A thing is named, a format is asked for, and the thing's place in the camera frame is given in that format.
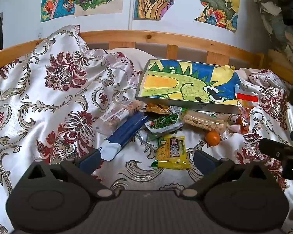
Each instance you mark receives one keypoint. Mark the wall poster with landscape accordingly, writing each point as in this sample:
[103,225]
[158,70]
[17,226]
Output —
[217,4]

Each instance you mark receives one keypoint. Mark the wall poster with swirls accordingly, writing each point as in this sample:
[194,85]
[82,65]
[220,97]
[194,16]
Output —
[158,0]

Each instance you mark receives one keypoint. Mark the golden snack packet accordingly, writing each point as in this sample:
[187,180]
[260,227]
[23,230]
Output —
[157,108]

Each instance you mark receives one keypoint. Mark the white pillow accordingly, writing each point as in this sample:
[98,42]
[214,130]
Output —
[134,53]

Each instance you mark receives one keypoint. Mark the grey tray with dinosaur drawing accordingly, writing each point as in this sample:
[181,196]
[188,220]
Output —
[185,85]

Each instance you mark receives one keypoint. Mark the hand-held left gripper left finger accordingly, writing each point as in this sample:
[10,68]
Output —
[90,162]

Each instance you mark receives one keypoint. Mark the white and green packet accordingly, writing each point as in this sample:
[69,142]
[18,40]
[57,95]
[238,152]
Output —
[178,109]

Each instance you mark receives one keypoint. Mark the orange snack bag red label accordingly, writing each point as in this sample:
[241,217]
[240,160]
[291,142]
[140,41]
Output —
[245,112]

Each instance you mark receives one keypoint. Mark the long blue and white box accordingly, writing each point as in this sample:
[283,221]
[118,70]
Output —
[127,131]

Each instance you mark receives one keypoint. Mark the yellow snack packet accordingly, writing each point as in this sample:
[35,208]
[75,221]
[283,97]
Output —
[172,152]

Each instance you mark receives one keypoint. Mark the white wall pipe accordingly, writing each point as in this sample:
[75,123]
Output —
[131,4]

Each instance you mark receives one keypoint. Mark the white packet of green vegetables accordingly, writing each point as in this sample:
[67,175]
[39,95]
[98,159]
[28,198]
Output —
[164,121]

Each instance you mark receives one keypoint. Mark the clear cracker packet white label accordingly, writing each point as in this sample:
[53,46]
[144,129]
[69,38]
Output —
[117,118]

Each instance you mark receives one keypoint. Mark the floral satin blanket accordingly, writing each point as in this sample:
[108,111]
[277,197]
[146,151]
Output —
[51,97]

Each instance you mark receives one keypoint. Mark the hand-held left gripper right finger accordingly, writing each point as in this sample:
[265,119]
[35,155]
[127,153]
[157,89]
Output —
[205,162]

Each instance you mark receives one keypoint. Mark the wall poster with blue ground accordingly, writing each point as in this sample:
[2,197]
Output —
[56,2]

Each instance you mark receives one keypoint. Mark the small orange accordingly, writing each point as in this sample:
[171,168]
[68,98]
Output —
[213,138]

